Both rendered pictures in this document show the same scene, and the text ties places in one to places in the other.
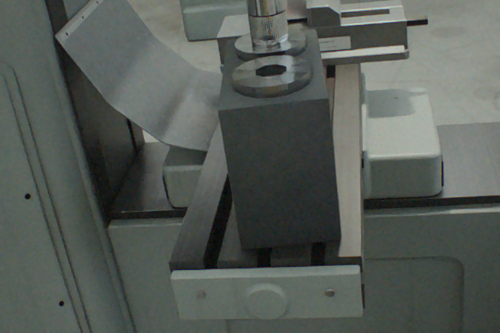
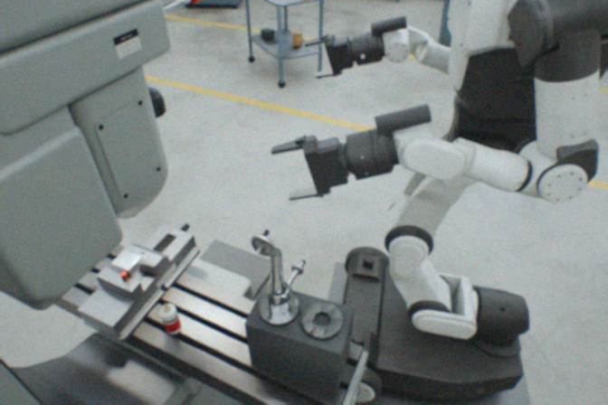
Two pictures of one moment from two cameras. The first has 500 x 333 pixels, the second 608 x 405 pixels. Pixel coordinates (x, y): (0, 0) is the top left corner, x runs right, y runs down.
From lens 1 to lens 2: 95 cm
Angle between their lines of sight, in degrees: 62
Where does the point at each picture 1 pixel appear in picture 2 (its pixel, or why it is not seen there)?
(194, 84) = (85, 364)
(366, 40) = (181, 258)
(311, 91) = (344, 311)
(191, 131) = (151, 387)
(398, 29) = (192, 240)
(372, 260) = not seen: hidden behind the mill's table
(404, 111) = (202, 274)
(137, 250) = not seen: outside the picture
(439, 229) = not seen: hidden behind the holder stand
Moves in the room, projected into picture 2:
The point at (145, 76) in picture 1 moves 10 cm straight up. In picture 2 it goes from (81, 393) to (65, 372)
